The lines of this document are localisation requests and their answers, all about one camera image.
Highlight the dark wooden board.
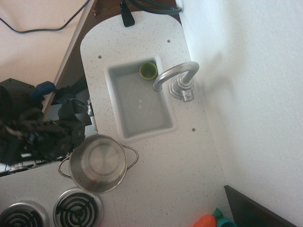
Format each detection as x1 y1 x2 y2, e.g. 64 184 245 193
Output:
224 185 295 227

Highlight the dark green hose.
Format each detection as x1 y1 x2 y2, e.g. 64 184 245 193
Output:
129 0 182 15

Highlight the teal plastic cup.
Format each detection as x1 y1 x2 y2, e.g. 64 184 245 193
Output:
216 218 237 227

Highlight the grey sink basin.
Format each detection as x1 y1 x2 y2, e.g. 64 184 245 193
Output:
104 55 178 142

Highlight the silver toy faucet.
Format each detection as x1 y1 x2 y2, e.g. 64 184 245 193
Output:
153 61 199 102

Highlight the stainless steel pot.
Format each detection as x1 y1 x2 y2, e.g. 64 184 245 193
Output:
58 134 139 194

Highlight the orange toy carrot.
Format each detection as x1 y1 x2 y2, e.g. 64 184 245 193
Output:
193 215 216 227

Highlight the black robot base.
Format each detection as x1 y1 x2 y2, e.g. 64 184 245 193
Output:
0 78 35 117

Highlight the stove burner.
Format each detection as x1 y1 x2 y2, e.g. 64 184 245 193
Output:
0 201 50 227
53 188 104 227

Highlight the black cable on floor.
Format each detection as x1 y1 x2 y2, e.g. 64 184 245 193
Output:
0 0 91 35

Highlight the green plastic cup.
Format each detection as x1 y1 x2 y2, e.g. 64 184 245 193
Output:
139 62 158 80

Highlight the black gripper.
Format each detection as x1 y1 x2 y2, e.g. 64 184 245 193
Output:
35 99 86 161

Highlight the right stove burner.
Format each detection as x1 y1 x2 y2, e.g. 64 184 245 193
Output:
53 188 104 227

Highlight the blue cloth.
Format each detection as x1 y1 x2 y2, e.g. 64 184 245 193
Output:
30 81 57 102

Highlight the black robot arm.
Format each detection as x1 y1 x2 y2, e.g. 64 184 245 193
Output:
0 100 85 166

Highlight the left stove burner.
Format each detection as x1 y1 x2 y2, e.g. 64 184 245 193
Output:
0 201 50 227

